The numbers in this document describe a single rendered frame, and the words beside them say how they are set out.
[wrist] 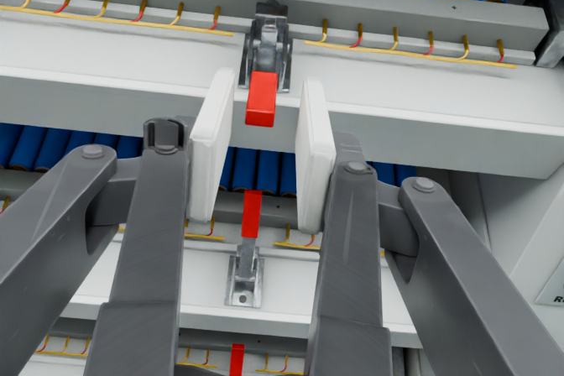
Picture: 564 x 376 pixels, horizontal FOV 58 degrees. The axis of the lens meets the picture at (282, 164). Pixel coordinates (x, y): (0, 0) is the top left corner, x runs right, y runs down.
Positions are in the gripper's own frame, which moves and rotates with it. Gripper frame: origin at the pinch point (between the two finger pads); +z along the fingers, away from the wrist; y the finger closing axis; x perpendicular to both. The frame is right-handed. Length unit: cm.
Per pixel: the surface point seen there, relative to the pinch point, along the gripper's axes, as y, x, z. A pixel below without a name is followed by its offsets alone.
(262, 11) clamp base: -0.7, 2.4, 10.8
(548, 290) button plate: 20.8, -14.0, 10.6
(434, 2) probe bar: 8.9, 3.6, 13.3
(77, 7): -11.1, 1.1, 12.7
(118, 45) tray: -8.4, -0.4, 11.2
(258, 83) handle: -0.5, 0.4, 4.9
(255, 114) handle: -0.4, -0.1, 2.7
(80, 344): -16.5, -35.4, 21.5
